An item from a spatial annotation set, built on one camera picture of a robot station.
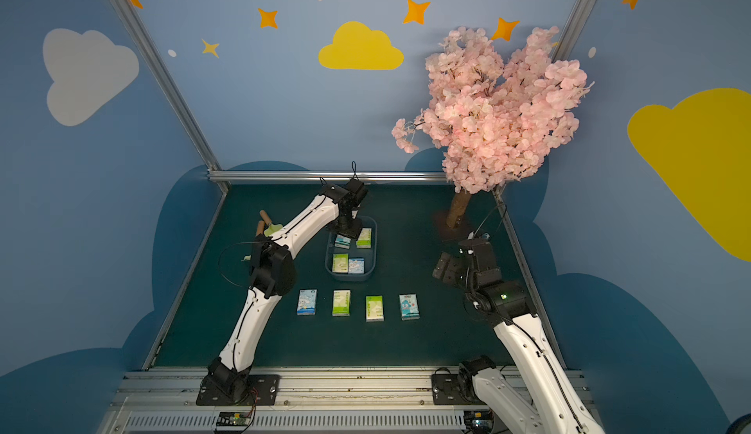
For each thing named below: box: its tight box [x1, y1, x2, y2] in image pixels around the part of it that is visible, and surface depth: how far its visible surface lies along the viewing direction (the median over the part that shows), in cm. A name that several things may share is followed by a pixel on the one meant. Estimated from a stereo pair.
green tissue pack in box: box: [355, 227, 373, 249], surface depth 103 cm
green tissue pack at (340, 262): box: [332, 253, 350, 273], surface depth 98 cm
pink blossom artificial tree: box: [391, 25, 595, 230], surface depth 70 cm
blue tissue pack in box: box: [348, 258, 365, 275], surface depth 98 cm
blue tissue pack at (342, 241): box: [334, 234, 352, 250], surface depth 103 cm
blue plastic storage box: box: [324, 216, 378, 283], surface depth 98 cm
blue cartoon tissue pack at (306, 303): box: [297, 289, 317, 316], surface depth 90 cm
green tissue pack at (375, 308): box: [365, 295, 385, 322], surface depth 88 cm
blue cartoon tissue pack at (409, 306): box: [398, 293, 421, 321], surface depth 89 cm
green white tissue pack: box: [331, 289, 352, 316], surface depth 90 cm
